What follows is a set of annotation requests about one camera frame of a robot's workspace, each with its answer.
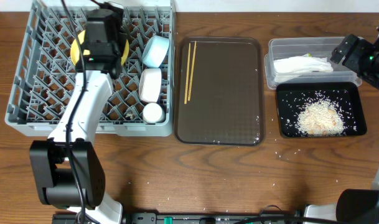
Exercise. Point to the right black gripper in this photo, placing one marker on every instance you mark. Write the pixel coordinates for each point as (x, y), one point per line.
(361, 46)

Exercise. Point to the green yellow snack wrapper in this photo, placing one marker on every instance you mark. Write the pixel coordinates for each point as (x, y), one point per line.
(308, 55)

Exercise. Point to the white paper napkin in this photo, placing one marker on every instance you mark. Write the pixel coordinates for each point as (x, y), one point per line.
(302, 64)

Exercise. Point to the light blue bowl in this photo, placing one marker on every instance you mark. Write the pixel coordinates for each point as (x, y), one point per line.
(155, 51)

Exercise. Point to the white cup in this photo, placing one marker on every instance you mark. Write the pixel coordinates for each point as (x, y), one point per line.
(153, 113)

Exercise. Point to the yellow round plate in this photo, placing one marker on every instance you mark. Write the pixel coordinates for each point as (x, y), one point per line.
(75, 55)

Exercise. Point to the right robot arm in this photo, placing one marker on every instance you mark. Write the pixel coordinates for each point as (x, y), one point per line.
(353, 205)

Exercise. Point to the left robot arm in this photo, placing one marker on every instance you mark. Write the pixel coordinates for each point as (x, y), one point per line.
(67, 172)

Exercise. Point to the pile of rice waste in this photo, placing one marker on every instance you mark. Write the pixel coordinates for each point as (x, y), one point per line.
(320, 118)

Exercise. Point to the grey dishwasher rack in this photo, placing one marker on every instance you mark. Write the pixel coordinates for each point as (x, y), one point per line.
(45, 75)

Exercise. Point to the black rectangular tray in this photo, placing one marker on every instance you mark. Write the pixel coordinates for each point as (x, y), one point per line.
(291, 97)

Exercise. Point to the clear plastic bin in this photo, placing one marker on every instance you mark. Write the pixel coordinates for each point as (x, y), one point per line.
(320, 47)

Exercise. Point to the dark brown serving tray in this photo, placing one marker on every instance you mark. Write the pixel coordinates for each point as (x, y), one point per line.
(227, 100)

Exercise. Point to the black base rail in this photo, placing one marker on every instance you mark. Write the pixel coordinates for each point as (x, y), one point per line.
(270, 214)

